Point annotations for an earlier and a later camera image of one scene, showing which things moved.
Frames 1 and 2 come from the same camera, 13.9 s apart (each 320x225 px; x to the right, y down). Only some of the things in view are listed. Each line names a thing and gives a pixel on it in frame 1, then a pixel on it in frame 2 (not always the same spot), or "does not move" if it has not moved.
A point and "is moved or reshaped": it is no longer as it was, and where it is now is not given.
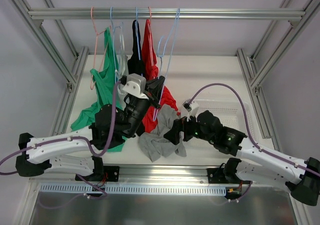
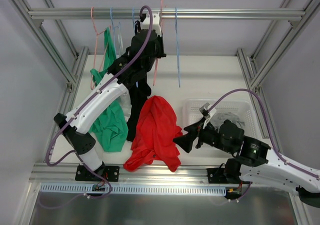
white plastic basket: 230,113 does not move
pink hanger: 97,33 does not move
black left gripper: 152,95 -> 160,46
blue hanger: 165,57 -> 177,47
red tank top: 150,68 is moved or reshaped
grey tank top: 154,142 -> 220,119
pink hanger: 150,34 is moved or reshaped
